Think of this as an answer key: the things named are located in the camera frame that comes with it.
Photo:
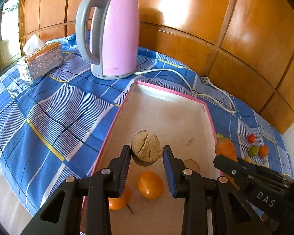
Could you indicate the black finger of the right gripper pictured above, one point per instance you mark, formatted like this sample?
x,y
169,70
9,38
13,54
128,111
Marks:
x,y
242,170

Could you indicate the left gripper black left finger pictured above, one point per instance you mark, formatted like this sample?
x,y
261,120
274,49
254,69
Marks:
x,y
62,212

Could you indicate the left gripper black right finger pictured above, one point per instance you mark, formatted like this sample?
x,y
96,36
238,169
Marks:
x,y
211,206

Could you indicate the orange carrot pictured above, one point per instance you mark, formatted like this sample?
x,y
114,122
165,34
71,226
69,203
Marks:
x,y
224,146

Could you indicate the green tomato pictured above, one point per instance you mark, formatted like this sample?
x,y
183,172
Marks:
x,y
253,151

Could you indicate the red tomato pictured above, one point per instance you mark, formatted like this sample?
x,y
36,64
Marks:
x,y
251,138

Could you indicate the orange tangerine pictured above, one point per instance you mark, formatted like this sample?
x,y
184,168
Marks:
x,y
263,151

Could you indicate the orange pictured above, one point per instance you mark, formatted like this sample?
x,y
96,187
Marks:
x,y
121,202
150,185

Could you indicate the small dark radish piece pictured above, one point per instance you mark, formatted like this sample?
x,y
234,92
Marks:
x,y
145,148

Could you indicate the small yellow fruit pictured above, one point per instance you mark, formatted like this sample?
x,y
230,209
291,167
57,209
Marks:
x,y
248,159

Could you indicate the dark cylindrical radish piece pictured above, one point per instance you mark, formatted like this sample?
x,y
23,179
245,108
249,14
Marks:
x,y
192,165

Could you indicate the blue plaid tablecloth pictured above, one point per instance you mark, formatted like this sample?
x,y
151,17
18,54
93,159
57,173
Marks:
x,y
56,127

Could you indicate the pink rimmed tray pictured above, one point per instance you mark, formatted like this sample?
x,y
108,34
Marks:
x,y
179,121

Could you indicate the silver ornate tissue box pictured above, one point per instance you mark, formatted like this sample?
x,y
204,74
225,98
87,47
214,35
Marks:
x,y
39,59

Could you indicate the pink electric kettle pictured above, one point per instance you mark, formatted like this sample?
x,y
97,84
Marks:
x,y
107,36

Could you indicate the wooden door frame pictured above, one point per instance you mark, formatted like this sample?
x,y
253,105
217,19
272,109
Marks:
x,y
10,48

